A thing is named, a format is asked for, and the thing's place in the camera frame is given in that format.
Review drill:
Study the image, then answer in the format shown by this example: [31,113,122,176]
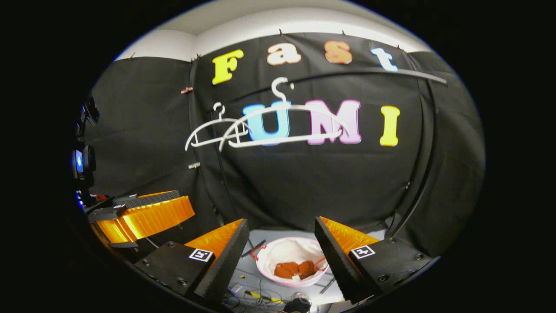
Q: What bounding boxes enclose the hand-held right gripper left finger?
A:
[134,218,250,305]

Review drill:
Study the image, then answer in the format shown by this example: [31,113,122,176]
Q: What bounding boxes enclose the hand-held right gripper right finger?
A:
[314,216,434,305]

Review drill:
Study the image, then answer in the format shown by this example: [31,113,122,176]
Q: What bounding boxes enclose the orange knit jacket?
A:
[274,260,317,280]

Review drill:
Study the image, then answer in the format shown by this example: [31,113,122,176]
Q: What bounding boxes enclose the white laundry hamper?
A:
[251,236,331,288]

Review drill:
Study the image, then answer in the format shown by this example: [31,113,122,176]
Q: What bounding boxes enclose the white plastic clothes hanger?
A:
[185,102,252,152]
[218,77,351,152]

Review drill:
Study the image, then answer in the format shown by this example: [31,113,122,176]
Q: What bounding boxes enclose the black clothes rack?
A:
[208,67,448,240]

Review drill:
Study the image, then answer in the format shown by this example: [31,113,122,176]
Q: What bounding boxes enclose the dark round object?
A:
[282,298,314,313]

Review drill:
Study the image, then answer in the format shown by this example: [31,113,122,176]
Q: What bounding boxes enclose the yellow handled tool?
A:
[243,290,283,304]

